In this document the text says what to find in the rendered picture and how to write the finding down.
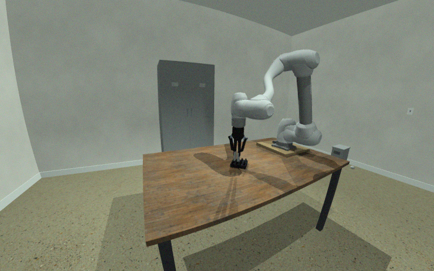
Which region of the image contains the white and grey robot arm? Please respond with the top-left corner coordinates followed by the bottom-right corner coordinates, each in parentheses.
top-left (231, 49), bottom-right (322, 151)

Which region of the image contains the black knob box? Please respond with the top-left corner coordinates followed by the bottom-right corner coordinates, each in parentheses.
top-left (230, 158), bottom-right (248, 169)

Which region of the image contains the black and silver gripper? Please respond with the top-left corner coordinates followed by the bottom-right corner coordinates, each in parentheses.
top-left (228, 127), bottom-right (248, 161)

